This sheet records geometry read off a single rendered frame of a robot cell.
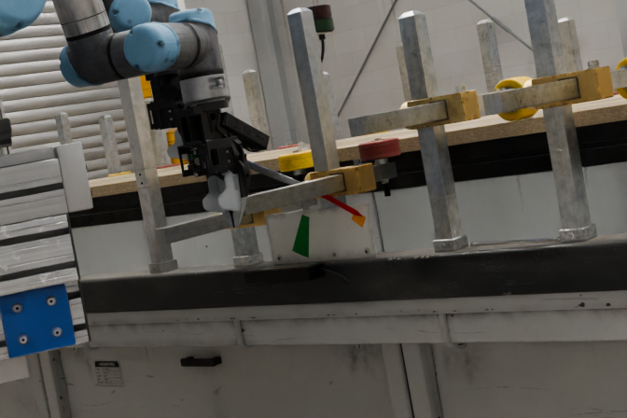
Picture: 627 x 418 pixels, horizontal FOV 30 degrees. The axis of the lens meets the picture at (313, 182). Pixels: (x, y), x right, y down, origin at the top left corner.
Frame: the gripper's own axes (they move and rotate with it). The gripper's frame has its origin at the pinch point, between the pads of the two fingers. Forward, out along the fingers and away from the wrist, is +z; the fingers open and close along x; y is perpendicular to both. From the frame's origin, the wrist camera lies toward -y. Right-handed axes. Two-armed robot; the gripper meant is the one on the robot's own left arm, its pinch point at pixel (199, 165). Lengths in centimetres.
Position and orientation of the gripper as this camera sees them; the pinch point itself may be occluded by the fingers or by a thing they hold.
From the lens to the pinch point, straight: 233.7
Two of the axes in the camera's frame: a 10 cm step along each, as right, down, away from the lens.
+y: -9.2, 1.5, 3.5
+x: -3.4, 1.1, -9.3
